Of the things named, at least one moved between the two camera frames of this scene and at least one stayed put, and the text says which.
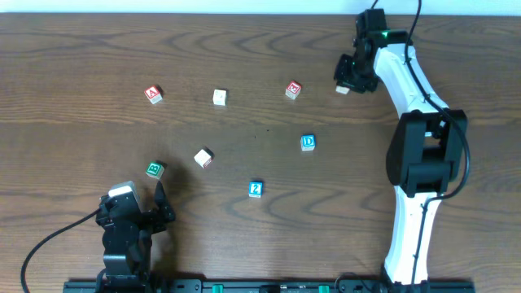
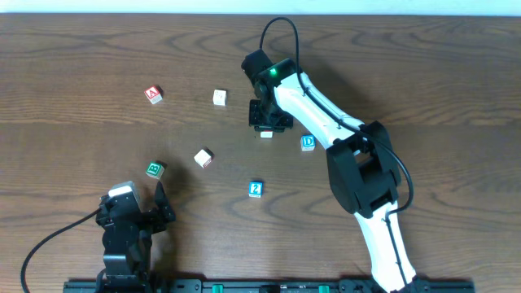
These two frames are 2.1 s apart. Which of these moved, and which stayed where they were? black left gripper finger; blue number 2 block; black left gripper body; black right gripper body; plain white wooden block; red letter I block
Moved: red letter I block; black right gripper body
Stayed: blue number 2 block; black left gripper finger; plain white wooden block; black left gripper body
